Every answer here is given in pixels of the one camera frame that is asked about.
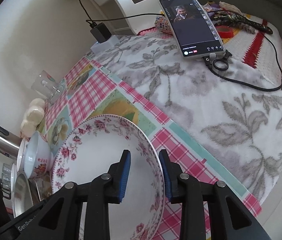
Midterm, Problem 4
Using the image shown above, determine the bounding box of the large stainless steel basin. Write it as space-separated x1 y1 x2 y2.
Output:
12 172 40 218

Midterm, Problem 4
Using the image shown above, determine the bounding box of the small white blue bowl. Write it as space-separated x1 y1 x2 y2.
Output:
24 131 54 179

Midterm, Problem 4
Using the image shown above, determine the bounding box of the floral rimmed round plate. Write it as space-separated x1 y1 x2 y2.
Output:
50 114 164 239

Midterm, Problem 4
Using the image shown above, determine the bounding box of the stainless steel thermos jug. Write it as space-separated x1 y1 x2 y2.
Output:
0 126 22 159

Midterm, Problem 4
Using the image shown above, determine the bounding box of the grey floral white cloth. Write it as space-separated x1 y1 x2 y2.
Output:
88 35 282 203

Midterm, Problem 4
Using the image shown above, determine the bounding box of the bag of steamed buns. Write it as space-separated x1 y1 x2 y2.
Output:
20 98 46 138

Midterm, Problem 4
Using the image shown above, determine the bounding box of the checkered picture tablecloth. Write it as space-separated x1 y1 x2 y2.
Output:
39 57 261 239

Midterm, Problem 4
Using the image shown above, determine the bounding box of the clear glass mug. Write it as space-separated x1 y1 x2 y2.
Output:
31 70 64 105

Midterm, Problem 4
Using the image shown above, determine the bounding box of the clear plastic box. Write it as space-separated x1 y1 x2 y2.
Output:
91 35 119 54

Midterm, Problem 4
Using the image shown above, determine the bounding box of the smartphone with video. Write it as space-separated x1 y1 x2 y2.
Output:
159 0 226 59

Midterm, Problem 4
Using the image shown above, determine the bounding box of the black power adapter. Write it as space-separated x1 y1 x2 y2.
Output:
90 22 112 43

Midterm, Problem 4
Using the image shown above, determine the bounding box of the colourful candy packet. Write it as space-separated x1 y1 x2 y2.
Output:
155 16 172 35

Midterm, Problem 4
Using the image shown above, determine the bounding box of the black charging cable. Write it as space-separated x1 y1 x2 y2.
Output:
70 0 282 92

